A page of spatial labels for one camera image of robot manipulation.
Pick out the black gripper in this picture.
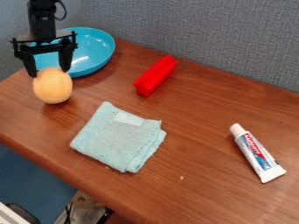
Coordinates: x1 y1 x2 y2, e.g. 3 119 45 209
11 30 78 78

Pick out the yellow foam ball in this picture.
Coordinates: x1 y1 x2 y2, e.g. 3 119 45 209
33 67 73 104

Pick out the blue plate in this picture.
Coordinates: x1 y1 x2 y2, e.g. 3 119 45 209
34 27 117 78

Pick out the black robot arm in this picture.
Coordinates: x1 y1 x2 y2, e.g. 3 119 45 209
11 0 79 78

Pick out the red plastic block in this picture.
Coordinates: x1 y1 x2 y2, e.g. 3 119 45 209
134 55 178 97

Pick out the light blue folded cloth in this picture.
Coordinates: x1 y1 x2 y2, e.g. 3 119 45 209
70 101 167 173

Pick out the black chair part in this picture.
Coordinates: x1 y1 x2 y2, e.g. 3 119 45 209
7 203 42 224

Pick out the beige bag under table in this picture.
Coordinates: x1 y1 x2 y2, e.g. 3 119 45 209
54 191 114 224

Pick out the white object at corner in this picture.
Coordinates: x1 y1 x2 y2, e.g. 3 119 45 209
0 202 30 224

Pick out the white toothpaste tube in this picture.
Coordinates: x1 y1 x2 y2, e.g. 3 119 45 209
230 123 286 184

